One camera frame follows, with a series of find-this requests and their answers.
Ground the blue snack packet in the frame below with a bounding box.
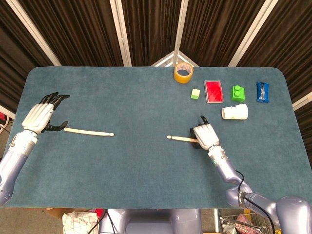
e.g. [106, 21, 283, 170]
[255, 82, 271, 104]

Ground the green toy building brick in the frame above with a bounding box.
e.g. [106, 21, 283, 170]
[230, 84, 246, 102]

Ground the white paper cup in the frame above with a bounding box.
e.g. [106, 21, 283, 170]
[221, 103, 249, 120]

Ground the blue felt table mat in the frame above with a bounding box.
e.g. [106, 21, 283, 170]
[3, 66, 312, 210]

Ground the white checked cloth bag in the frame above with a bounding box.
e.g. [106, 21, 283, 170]
[62, 211, 100, 234]

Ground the brown cardboard box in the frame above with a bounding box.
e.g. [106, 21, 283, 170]
[46, 208, 81, 220]

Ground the lavender robot torso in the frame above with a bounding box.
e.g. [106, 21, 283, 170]
[98, 208, 203, 234]

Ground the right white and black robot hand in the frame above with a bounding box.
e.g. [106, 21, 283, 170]
[190, 115, 220, 150]

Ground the white screen base foot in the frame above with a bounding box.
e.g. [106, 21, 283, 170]
[150, 51, 201, 68]

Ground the metal wire basket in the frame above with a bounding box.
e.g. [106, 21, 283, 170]
[219, 212, 276, 234]

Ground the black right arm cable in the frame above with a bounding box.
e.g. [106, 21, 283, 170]
[235, 170, 281, 231]

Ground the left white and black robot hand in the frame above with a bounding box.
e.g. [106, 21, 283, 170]
[21, 92, 71, 135]

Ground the yellow packing tape roll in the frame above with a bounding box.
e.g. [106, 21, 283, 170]
[173, 62, 195, 84]

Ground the white screen frame post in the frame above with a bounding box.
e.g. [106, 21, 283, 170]
[6, 0, 62, 67]
[228, 0, 273, 68]
[0, 104, 16, 117]
[174, 0, 190, 66]
[109, 0, 133, 67]
[291, 91, 312, 110]

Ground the brown pleated curtain panel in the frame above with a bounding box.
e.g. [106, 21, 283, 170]
[0, 0, 57, 115]
[121, 0, 182, 66]
[20, 0, 125, 67]
[237, 0, 312, 103]
[180, 0, 260, 67]

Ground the wooden drumstick with black band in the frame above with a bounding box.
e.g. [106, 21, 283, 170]
[167, 135, 199, 143]

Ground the plain wooden drumstick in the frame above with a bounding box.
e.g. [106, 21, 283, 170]
[64, 127, 115, 137]

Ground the red ink pad case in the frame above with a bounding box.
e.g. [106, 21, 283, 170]
[203, 79, 224, 104]

